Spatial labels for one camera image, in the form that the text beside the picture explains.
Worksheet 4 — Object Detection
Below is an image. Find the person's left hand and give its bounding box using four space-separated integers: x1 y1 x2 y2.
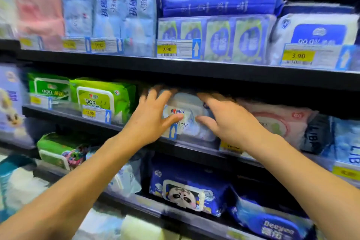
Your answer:
121 85 184 148

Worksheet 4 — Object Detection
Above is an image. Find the person's right hand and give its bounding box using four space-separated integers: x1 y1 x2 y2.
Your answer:
195 92 272 153

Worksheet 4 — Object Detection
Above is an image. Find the white light blue wipes pack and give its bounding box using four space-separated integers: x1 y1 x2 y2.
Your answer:
161 90 218 142

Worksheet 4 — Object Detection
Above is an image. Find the person's right forearm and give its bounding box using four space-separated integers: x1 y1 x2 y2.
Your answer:
247 133 360 240

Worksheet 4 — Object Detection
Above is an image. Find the person's left forearm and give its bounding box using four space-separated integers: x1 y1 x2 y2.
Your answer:
0 132 150 240

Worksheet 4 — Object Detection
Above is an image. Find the shelf price tag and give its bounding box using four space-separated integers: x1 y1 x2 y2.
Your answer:
19 35 43 51
62 37 92 53
91 37 124 54
29 94 53 110
280 43 357 71
156 39 202 60
82 105 112 124
219 141 244 155
168 123 179 141
332 162 360 182

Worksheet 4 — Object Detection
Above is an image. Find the large green wipes pack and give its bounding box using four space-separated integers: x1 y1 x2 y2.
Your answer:
69 78 138 125

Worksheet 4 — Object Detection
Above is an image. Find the green blue small wipes pack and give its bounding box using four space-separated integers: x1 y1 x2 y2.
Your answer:
231 15 277 65
203 18 234 62
179 18 206 41
157 18 181 41

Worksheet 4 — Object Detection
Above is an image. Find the blue panda wipes pack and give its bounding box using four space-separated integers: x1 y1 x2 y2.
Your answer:
148 160 230 217

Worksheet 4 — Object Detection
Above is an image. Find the white clear wipes pack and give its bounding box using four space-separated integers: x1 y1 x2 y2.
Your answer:
107 160 143 197

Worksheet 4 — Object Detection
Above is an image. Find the pink white wipes pack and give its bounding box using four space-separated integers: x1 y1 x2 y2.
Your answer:
236 99 319 150

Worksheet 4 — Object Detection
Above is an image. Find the light blue tissue pack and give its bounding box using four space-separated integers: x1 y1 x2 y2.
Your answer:
121 0 161 57
62 0 95 38
93 0 125 39

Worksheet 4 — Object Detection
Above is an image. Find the dark blue flat pack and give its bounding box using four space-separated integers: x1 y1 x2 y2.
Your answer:
161 0 284 19

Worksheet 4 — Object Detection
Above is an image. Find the dark blue pad pack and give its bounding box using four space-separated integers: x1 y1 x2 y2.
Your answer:
300 113 336 155

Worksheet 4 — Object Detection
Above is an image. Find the green cartoon wipes pack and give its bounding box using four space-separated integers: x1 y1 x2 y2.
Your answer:
37 132 91 170

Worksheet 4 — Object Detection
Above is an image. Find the pale yellow tissue pack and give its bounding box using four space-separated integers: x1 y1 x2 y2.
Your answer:
120 214 181 240

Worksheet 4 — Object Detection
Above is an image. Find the light blue pad pack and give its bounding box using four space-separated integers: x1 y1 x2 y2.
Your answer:
323 117 360 166

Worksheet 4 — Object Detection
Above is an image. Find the white wipes pack blue label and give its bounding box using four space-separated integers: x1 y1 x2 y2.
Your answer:
268 13 360 66

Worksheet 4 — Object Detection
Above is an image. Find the pink tissue pack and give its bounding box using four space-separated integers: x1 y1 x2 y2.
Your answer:
15 0 66 52

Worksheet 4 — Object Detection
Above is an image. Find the purple cartoon pack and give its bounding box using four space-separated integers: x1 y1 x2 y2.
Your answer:
0 63 35 146

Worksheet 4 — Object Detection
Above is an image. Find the dark blue thin pack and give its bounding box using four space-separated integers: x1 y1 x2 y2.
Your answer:
281 1 356 16

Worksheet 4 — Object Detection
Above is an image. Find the teal white tissue pack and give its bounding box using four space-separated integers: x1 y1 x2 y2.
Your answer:
0 154 50 222

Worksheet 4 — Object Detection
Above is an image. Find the pale blurry tissue pack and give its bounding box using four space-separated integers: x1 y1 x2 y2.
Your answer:
0 0 18 40

